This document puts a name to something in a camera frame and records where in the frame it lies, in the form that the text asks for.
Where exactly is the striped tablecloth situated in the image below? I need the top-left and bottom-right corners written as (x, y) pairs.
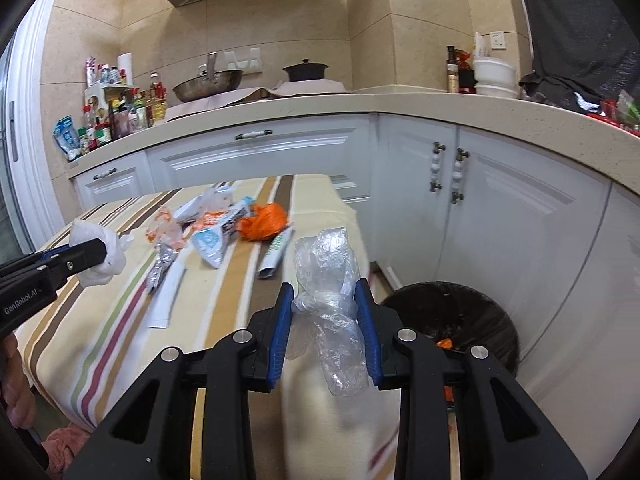
top-left (15, 174), bottom-right (401, 480)

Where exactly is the group of condiment bottles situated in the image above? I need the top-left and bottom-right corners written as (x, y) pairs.
top-left (80, 55), bottom-right (169, 154)

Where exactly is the dark glass bottle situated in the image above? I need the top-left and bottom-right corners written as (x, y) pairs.
top-left (446, 46), bottom-right (460, 94)

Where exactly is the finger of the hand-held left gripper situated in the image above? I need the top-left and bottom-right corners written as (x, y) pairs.
top-left (0, 245), bottom-right (74, 281)
top-left (49, 237), bottom-right (110, 289)

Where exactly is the blue white wrapper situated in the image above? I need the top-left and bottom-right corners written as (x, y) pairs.
top-left (192, 225), bottom-right (236, 270)

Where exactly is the steel wok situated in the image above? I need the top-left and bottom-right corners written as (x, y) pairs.
top-left (172, 52), bottom-right (244, 103)

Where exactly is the person's left hand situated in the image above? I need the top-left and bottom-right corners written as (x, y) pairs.
top-left (0, 332), bottom-right (39, 427)

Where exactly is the silver foil wrapper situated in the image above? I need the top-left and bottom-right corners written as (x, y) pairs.
top-left (146, 242), bottom-right (177, 295)

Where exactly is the plain white paper strip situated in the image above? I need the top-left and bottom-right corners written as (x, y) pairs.
top-left (148, 260), bottom-right (187, 330)

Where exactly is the red green packet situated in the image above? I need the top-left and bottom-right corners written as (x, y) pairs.
top-left (599, 89), bottom-right (640, 137)

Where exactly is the clear plastic bag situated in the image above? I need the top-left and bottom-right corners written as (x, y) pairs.
top-left (286, 226), bottom-right (373, 398)

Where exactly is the white tissue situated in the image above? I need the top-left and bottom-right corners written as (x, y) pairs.
top-left (69, 219), bottom-right (136, 288)

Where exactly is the narrow white drawer front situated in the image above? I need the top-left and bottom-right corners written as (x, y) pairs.
top-left (75, 160), bottom-right (154, 211)

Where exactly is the dark grey cloth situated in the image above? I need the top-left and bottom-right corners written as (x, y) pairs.
top-left (511, 0), bottom-right (640, 114)

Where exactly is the beige stove cover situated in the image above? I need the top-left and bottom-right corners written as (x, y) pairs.
top-left (165, 79), bottom-right (353, 122)

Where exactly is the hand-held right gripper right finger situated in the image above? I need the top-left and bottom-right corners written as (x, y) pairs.
top-left (354, 277), bottom-right (588, 480)

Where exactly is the white wrapper with dark print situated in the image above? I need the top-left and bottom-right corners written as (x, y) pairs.
top-left (220, 199), bottom-right (255, 242)

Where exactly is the black cooking pot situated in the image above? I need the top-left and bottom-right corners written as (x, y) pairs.
top-left (282, 59), bottom-right (329, 83)

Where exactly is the thin white plastic bag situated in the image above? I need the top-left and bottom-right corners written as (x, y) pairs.
top-left (174, 185), bottom-right (237, 225)

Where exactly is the white cabinet door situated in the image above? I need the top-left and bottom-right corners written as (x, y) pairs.
top-left (446, 127), bottom-right (612, 396)
top-left (376, 114), bottom-right (461, 283)

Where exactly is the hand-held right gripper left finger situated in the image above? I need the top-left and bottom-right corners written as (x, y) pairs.
top-left (65, 282), bottom-right (296, 480)

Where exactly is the black lined trash bin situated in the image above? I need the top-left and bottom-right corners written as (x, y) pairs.
top-left (379, 281), bottom-right (521, 411)

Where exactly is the beaded cabinet door handle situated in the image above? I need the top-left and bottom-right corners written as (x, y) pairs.
top-left (451, 147), bottom-right (470, 205)
top-left (429, 142), bottom-right (445, 194)

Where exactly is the orange white snack wrapper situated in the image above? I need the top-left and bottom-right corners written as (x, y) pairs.
top-left (146, 206), bottom-right (184, 247)

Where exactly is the long white printed pouch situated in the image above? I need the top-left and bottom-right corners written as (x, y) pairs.
top-left (256, 226), bottom-right (296, 280)

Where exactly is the stack of white bowls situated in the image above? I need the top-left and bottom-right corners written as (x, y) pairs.
top-left (472, 57), bottom-right (520, 100)

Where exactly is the orange plastic bag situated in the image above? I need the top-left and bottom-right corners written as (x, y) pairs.
top-left (236, 203), bottom-right (291, 241)

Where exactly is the wide white drawer front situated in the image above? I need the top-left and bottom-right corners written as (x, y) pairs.
top-left (147, 114), bottom-right (374, 197)

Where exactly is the blue white bag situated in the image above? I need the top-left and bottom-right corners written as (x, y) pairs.
top-left (53, 115), bottom-right (84, 162)

